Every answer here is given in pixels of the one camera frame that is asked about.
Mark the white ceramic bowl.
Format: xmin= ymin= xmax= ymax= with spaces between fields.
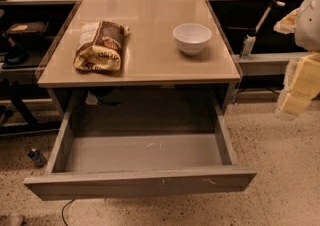
xmin=173 ymin=23 xmax=212 ymax=55

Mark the grey top drawer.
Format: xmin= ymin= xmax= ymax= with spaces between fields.
xmin=24 ymin=88 xmax=256 ymax=201

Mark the white bottle with nozzle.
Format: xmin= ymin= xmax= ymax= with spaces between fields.
xmin=239 ymin=0 xmax=286 ymax=59

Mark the black floor cable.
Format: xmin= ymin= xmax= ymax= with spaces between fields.
xmin=61 ymin=199 xmax=76 ymax=226

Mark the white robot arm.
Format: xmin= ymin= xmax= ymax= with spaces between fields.
xmin=274 ymin=0 xmax=320 ymax=120

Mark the brown yellow chip bag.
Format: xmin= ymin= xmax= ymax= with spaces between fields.
xmin=73 ymin=21 xmax=129 ymax=71

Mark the grey drawer cabinet counter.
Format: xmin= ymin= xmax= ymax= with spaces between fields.
xmin=37 ymin=0 xmax=241 ymax=109

